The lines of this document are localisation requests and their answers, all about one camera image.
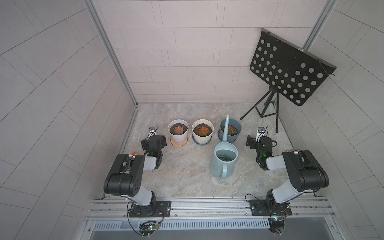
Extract circuit board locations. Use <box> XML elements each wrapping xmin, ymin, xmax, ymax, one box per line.
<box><xmin>268</xmin><ymin>219</ymin><xmax>285</xmax><ymax>235</ymax></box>
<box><xmin>139</xmin><ymin>221</ymin><xmax>160</xmax><ymax>237</ymax></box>

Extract white round plant pot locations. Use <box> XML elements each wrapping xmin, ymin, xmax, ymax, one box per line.
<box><xmin>168</xmin><ymin>120</ymin><xmax>189</xmax><ymax>143</ymax></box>

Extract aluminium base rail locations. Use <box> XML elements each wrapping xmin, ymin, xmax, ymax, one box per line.
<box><xmin>84</xmin><ymin>194</ymin><xmax>335</xmax><ymax>221</ymax></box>

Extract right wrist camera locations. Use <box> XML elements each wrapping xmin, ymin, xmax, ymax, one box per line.
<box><xmin>256</xmin><ymin>127</ymin><xmax>266</xmax><ymax>142</ymax></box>

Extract pink succulent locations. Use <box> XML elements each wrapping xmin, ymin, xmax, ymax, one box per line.
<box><xmin>174</xmin><ymin>126</ymin><xmax>185</xmax><ymax>135</ymax></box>

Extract cream faceted plant pot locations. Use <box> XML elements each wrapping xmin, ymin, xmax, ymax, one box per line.
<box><xmin>192</xmin><ymin>119</ymin><xmax>214</xmax><ymax>146</ymax></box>

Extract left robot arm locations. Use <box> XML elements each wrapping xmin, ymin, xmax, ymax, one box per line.
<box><xmin>104</xmin><ymin>135</ymin><xmax>172</xmax><ymax>218</ymax></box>

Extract right circuit board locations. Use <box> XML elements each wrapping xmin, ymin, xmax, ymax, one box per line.
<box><xmin>268</xmin><ymin>219</ymin><xmax>285</xmax><ymax>235</ymax></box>

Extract orange-red succulent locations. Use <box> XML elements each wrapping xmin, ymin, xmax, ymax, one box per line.
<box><xmin>197</xmin><ymin>126</ymin><xmax>210</xmax><ymax>137</ymax></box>

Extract light blue watering can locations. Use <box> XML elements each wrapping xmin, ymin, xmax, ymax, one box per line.
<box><xmin>209</xmin><ymin>115</ymin><xmax>239</xmax><ymax>179</ymax></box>

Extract black perforated music stand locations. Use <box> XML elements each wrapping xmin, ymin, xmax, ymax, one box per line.
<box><xmin>250</xmin><ymin>29</ymin><xmax>337</xmax><ymax>118</ymax></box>

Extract grey-blue pot saucer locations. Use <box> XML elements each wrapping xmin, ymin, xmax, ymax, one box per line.
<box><xmin>193</xmin><ymin>136</ymin><xmax>212</xmax><ymax>146</ymax></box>

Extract green-red succulent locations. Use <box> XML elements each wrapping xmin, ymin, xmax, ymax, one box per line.
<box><xmin>228</xmin><ymin>125</ymin><xmax>239</xmax><ymax>136</ymax></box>

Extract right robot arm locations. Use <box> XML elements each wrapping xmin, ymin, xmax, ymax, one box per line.
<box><xmin>246</xmin><ymin>136</ymin><xmax>330</xmax><ymax>219</ymax></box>

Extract blue plant pot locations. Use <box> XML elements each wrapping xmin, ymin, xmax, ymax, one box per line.
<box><xmin>218</xmin><ymin>119</ymin><xmax>242</xmax><ymax>143</ymax></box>

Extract left circuit board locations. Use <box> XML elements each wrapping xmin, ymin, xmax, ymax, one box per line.
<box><xmin>139</xmin><ymin>221</ymin><xmax>160</xmax><ymax>237</ymax></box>

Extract peach pot saucer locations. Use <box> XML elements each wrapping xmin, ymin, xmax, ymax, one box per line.
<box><xmin>169</xmin><ymin>136</ymin><xmax>189</xmax><ymax>148</ymax></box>

